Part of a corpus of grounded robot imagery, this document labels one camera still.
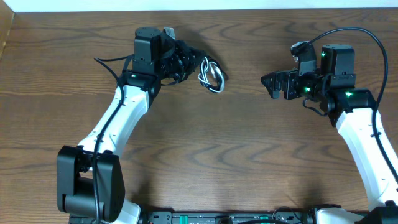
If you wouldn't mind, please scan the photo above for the white cable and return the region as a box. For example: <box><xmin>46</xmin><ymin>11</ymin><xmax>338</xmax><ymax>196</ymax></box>
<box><xmin>197</xmin><ymin>56</ymin><xmax>225</xmax><ymax>94</ymax></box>

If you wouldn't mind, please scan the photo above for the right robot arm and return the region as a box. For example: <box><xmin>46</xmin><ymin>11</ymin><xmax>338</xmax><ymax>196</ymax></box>
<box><xmin>261</xmin><ymin>42</ymin><xmax>397</xmax><ymax>223</ymax></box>

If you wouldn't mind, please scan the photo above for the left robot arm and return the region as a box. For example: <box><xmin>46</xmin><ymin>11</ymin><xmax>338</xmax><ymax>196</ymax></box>
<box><xmin>57</xmin><ymin>27</ymin><xmax>207</xmax><ymax>223</ymax></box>

